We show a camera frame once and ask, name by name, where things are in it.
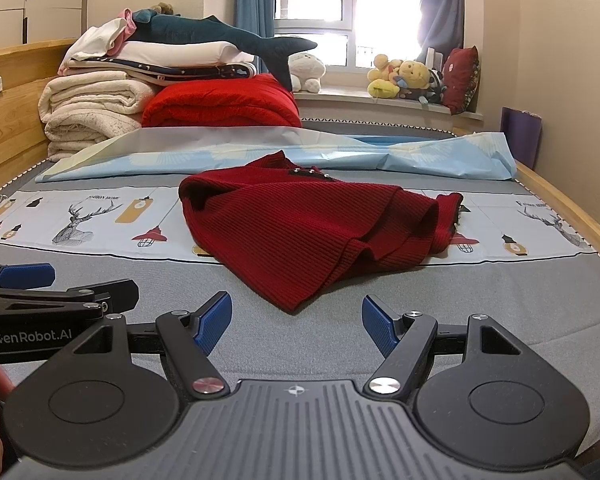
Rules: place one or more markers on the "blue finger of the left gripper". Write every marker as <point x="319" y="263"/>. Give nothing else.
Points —
<point x="26" y="276"/>

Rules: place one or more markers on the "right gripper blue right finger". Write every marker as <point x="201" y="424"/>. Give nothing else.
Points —
<point x="405" y="341"/>

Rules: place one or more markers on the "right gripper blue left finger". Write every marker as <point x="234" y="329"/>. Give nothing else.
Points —
<point x="188" y="338"/>

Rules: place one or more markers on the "dark red knit sweater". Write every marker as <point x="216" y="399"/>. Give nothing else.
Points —
<point x="290" y="232"/>

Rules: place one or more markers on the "cream folded blanket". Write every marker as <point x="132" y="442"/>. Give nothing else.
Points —
<point x="84" y="109"/>

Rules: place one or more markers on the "light blue folded sheet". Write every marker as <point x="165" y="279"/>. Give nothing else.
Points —
<point x="191" y="150"/>

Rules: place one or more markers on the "white folded bedding stack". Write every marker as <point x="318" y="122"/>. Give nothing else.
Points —
<point x="107" y="48"/>

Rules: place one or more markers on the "bright red folded blanket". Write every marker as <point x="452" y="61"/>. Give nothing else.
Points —
<point x="257" y="101"/>

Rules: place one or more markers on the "yellow bear plush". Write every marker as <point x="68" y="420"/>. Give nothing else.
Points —
<point x="408" y="80"/>

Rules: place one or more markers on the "dark teal shark plush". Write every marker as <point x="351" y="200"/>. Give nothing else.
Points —
<point x="274" y="52"/>

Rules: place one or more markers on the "dark red pillow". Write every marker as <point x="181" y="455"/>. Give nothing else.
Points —
<point x="461" y="75"/>

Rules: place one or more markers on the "white sheep plush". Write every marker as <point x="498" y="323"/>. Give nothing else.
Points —
<point x="306" y="71"/>

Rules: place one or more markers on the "grey blue right curtain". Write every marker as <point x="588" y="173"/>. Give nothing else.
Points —
<point x="441" y="26"/>

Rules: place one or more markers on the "window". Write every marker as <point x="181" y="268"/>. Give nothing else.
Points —
<point x="350" y="33"/>

